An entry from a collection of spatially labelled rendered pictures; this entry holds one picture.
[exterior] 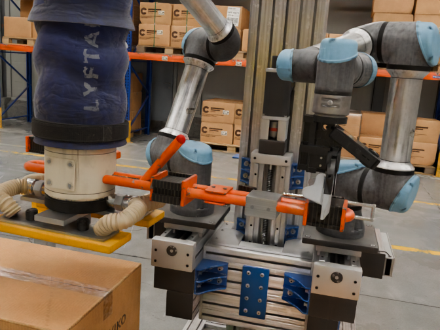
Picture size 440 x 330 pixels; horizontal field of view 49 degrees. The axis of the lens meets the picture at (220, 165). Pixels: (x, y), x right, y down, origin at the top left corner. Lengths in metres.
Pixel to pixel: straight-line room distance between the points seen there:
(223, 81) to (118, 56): 8.56
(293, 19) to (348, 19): 7.80
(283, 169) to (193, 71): 0.46
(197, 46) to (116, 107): 0.65
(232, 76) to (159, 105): 1.62
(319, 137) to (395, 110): 0.46
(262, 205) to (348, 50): 0.36
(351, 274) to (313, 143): 0.53
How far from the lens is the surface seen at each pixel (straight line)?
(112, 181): 1.16
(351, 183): 1.48
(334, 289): 1.45
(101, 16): 1.10
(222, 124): 8.40
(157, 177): 1.11
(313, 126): 1.01
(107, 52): 1.12
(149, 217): 1.25
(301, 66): 1.12
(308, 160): 1.00
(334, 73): 0.98
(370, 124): 8.64
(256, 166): 1.60
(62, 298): 1.28
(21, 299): 1.29
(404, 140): 1.44
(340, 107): 0.99
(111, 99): 1.13
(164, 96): 9.98
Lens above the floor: 1.54
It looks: 12 degrees down
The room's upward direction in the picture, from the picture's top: 4 degrees clockwise
